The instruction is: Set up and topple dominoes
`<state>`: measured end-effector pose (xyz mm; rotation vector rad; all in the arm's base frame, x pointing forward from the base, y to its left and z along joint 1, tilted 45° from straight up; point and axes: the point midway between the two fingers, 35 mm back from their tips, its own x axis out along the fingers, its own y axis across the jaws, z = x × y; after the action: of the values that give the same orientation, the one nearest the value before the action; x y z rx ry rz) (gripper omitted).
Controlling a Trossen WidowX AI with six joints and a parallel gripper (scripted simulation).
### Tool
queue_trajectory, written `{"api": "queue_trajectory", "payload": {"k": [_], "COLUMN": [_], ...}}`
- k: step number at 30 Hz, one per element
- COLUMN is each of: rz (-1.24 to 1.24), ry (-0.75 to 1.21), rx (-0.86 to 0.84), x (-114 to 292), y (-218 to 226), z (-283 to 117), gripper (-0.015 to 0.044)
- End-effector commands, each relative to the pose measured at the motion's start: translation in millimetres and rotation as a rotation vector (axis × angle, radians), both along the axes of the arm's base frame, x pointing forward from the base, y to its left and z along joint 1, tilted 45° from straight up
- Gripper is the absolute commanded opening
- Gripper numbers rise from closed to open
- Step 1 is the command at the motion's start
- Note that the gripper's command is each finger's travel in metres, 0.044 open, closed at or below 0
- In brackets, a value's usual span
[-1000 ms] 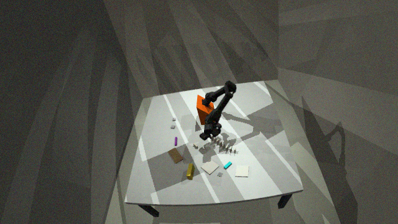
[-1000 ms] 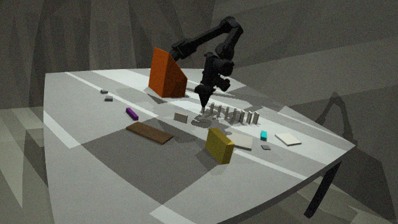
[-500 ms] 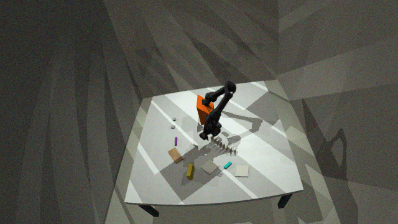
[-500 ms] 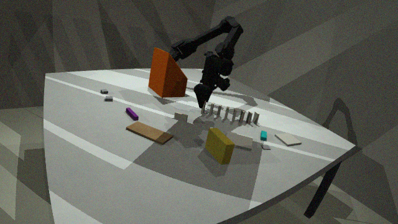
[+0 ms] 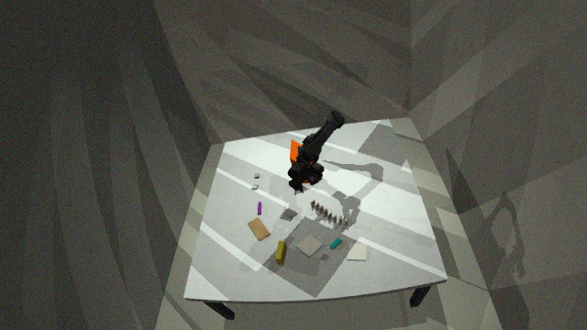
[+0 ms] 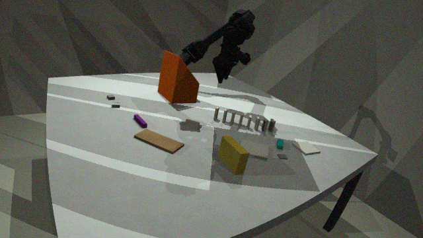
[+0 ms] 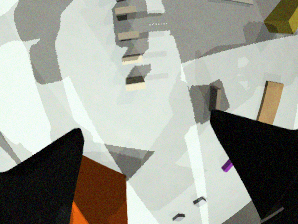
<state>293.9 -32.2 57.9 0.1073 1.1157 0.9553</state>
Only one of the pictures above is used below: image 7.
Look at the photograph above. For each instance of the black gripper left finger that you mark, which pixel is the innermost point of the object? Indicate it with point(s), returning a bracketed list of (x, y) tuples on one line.
[(40, 190)]

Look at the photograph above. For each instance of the purple rectangular block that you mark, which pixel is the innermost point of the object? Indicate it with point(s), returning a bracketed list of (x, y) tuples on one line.
[(227, 166)]

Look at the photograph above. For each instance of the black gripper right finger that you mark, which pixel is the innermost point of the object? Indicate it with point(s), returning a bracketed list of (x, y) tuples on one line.
[(265, 157)]

